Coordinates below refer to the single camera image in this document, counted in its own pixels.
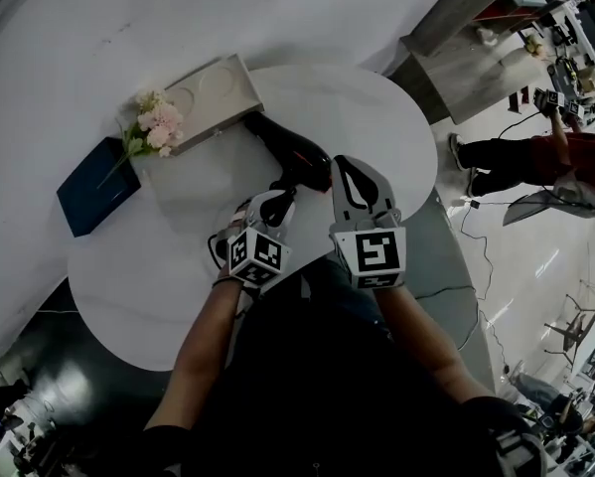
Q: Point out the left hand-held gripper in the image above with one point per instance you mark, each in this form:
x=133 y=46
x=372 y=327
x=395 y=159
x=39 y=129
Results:
x=257 y=256

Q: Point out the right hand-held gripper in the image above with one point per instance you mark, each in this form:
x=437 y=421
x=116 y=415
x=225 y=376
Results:
x=371 y=251

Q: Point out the black hair dryer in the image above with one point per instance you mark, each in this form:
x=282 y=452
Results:
x=297 y=151

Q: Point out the person's right forearm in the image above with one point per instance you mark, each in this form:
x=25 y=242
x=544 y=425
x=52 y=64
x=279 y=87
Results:
x=421 y=341

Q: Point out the person's left forearm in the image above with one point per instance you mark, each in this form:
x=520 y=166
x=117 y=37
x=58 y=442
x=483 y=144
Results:
x=202 y=346

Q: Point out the white round table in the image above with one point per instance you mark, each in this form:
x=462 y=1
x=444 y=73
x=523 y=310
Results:
x=327 y=107

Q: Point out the grey rectangular tray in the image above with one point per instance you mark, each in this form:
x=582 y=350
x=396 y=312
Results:
x=217 y=102

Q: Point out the pink artificial flower bunch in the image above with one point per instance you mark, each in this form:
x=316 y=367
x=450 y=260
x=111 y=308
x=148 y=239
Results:
x=159 y=122

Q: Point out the grey wooden cabinet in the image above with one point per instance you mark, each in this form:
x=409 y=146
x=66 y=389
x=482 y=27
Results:
x=468 y=62

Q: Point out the dark blue flat box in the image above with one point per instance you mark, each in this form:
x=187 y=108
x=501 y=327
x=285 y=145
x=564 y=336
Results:
x=96 y=192

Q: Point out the grey reflector panel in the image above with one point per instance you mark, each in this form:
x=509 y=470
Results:
x=530 y=206

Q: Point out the person's black clothing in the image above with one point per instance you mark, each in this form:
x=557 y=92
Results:
x=317 y=390

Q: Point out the black folding stand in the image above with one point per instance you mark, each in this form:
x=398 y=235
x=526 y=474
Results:
x=575 y=326

